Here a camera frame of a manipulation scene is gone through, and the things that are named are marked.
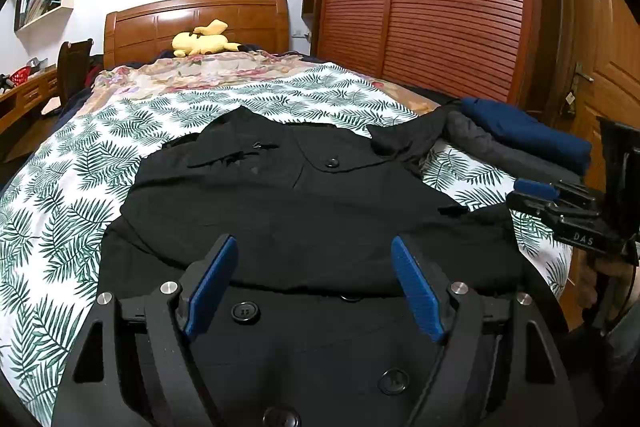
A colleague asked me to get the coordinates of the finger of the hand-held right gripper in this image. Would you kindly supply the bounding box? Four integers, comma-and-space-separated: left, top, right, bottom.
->
505, 196, 567, 226
514, 178, 600, 208

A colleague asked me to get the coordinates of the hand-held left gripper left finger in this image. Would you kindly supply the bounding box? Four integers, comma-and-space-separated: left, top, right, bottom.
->
52, 234, 238, 427

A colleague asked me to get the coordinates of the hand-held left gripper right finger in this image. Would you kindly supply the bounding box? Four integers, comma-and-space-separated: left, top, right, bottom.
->
390, 234, 571, 427

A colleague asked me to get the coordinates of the black buttoned coat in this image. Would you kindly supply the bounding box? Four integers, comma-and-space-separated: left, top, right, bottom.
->
97, 106, 571, 427

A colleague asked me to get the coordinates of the person's right hand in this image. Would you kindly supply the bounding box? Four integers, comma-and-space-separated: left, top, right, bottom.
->
577, 253, 637, 309

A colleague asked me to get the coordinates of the folded grey cloth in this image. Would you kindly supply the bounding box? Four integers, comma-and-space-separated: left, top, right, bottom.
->
444, 109, 583, 188

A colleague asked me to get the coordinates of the folded blue cloth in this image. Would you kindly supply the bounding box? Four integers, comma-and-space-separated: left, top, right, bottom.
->
460, 97, 593, 175

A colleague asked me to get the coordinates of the wooden door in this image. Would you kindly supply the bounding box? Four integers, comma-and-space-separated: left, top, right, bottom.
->
545, 0, 640, 148

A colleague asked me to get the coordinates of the leaf print blanket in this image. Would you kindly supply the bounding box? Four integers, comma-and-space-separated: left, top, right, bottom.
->
0, 62, 571, 418

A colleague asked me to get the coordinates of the floral blanket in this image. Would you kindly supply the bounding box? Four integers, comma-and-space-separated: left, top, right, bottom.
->
75, 49, 321, 108

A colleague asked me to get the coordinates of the yellow plush toy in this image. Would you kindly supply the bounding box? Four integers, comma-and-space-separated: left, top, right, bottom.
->
171, 20, 241, 58

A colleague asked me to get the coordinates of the dark wooden chair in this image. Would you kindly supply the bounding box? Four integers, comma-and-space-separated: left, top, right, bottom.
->
42, 38, 94, 118

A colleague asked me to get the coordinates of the wooden desk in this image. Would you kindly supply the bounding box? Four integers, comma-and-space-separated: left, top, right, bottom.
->
0, 64, 61, 162

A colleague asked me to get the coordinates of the wooden bed headboard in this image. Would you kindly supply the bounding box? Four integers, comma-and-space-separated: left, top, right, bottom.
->
103, 0, 291, 70

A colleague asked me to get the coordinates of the metal door handle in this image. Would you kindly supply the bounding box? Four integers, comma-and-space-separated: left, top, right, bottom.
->
560, 63, 594, 115

